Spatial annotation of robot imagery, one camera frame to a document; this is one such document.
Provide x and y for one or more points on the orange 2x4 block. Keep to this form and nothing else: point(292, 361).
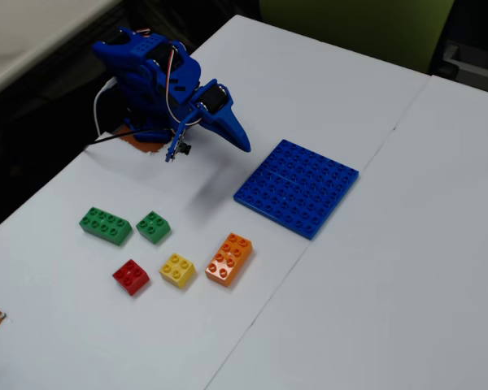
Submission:
point(228, 260)

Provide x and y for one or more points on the green 2x4 block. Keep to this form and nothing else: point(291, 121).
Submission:
point(105, 226)

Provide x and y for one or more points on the blue 8x8 baseplate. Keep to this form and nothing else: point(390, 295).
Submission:
point(297, 189)

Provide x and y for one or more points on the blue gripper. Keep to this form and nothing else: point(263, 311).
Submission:
point(223, 118)

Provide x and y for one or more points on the green chair back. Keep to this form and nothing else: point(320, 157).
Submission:
point(370, 24)

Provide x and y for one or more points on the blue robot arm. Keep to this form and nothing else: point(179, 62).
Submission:
point(146, 81)

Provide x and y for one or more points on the yellow 2x2 block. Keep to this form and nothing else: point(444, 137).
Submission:
point(178, 271)

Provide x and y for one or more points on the white foam board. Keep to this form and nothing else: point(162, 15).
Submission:
point(187, 337)
point(390, 284)

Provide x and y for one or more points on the grey box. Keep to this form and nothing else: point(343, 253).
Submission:
point(476, 69)

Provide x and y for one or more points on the red 2x2 block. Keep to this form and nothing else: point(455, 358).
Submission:
point(131, 278)

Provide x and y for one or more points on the wrist camera in blue mount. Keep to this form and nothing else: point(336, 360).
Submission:
point(174, 148)

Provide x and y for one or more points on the white background table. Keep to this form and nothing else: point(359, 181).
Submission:
point(24, 40)

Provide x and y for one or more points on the green 2x2 block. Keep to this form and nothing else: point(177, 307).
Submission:
point(153, 227)

